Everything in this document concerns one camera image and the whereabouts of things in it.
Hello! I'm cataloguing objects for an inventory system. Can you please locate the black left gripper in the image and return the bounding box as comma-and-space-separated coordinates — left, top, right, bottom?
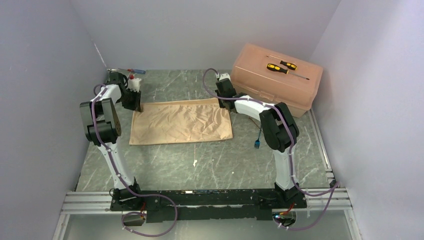
118, 88, 142, 112

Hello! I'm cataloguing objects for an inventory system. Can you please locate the peach satin napkin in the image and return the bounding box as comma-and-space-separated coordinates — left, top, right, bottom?
129, 98, 233, 146

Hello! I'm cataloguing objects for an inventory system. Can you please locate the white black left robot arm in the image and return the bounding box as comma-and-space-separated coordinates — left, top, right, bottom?
79, 71, 144, 210

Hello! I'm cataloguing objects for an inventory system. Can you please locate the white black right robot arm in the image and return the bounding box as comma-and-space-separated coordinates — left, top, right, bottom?
215, 76, 300, 208

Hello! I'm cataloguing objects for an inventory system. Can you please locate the red blue screwdriver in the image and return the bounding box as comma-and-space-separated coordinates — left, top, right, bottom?
118, 68, 146, 75

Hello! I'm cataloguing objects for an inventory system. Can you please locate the peach plastic toolbox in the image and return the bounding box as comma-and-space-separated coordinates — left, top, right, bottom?
230, 43, 323, 118

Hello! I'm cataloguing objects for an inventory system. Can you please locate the large yellow black screwdriver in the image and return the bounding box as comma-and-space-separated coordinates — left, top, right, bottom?
266, 63, 310, 81

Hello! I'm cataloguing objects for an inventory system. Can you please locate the blue plastic fork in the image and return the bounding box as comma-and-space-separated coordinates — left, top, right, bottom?
254, 128, 262, 149

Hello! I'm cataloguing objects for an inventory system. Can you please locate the small yellow black screwdriver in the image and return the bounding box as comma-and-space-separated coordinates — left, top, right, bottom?
266, 55, 297, 71

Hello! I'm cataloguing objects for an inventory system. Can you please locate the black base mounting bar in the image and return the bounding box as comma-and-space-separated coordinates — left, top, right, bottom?
109, 187, 307, 223

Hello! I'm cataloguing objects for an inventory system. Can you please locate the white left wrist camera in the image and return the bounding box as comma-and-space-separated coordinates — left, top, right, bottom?
127, 74, 143, 92

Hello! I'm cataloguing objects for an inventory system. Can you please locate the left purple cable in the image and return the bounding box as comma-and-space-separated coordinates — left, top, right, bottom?
91, 83, 180, 238

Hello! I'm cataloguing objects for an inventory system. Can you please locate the purple cable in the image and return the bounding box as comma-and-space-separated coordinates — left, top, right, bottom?
202, 68, 343, 232
91, 83, 180, 238

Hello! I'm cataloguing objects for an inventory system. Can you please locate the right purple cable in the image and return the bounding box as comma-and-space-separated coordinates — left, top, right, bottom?
202, 68, 343, 232

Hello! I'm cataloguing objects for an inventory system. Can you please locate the aluminium frame rail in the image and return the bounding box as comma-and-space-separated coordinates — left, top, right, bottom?
52, 165, 364, 240

